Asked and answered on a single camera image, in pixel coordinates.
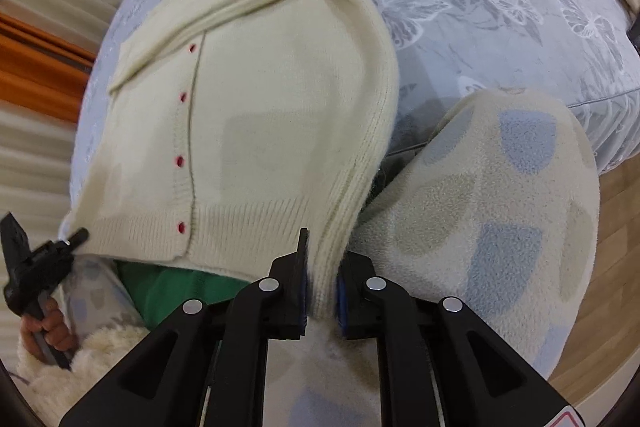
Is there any green cloth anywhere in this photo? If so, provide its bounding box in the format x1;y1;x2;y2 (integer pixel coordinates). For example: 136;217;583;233
116;258;263;329

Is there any grey butterfly print bedspread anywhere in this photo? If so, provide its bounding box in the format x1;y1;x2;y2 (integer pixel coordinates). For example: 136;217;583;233
70;0;640;180

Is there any orange wooden board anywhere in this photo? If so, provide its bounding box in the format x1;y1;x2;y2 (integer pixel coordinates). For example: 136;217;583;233
0;13;97;108

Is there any person's left hand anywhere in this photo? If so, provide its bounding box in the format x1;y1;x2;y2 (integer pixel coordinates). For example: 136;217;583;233
19;296;77;354

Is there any person's fluffy white sleeved forearm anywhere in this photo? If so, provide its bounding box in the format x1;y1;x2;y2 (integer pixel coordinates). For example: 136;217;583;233
14;319;153;410

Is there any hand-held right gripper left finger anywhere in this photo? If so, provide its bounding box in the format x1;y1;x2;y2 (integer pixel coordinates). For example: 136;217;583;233
59;228;310;427

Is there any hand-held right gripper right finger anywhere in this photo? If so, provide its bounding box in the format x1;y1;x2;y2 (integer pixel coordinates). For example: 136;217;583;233
335;251;587;427

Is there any cream knit cardigan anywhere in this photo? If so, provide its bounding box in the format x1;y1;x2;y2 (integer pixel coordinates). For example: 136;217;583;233
59;0;401;323

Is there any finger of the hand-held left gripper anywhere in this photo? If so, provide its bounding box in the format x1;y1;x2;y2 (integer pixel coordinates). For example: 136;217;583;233
59;228;91;255

